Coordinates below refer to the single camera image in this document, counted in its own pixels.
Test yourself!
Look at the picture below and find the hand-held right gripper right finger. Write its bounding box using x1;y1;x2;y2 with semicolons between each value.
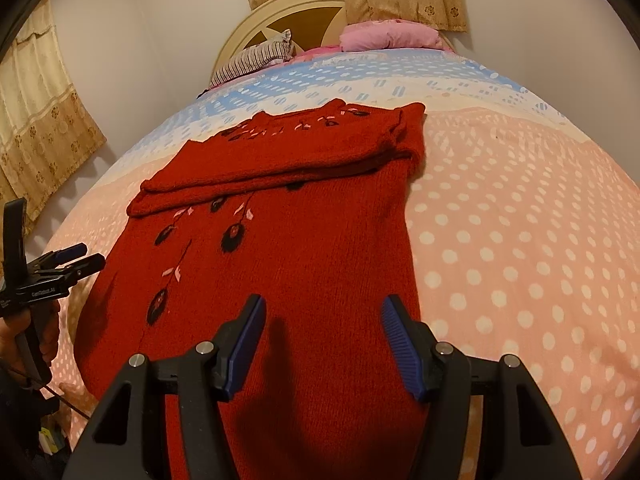
381;294;583;480

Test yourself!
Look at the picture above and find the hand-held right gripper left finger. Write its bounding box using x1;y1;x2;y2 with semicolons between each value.
60;294;267;480

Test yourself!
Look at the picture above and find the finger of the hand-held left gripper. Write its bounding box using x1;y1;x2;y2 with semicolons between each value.
47;242;88;266
65;254;107;281

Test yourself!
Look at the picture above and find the red knitted sweater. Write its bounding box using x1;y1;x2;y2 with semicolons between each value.
75;99;431;480

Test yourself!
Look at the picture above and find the person's left hand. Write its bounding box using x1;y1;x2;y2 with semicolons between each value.
0;300;62;372

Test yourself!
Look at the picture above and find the polka dot bed blanket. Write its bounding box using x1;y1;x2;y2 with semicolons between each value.
27;47;640;480

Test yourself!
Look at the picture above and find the striped pillow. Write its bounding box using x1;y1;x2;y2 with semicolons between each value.
209;29;293;88

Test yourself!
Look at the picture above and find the cream wooden headboard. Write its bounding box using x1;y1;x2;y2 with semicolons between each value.
210;0;351;86

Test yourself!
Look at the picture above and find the pink floral bed sheet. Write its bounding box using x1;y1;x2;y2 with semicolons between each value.
295;44;346;58

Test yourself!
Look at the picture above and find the pink pillow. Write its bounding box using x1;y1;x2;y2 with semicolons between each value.
339;20;446;53

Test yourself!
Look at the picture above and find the black cable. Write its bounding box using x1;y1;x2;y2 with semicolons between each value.
0;365;93;423

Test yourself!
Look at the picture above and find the beige floral wall curtain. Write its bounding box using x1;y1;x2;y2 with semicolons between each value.
0;0;108;226

